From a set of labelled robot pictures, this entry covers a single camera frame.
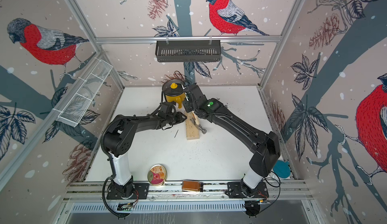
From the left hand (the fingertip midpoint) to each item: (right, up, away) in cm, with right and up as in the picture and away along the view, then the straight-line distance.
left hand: (188, 115), depth 97 cm
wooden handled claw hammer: (+4, -3, -4) cm, 6 cm away
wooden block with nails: (+3, -10, -6) cm, 12 cm away
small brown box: (+4, -32, -24) cm, 40 cm away
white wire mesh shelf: (-63, +17, -6) cm, 65 cm away
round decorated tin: (-15, -29, -21) cm, 39 cm away
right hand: (+1, +12, -18) cm, 22 cm away
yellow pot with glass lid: (-11, +16, +9) cm, 21 cm away
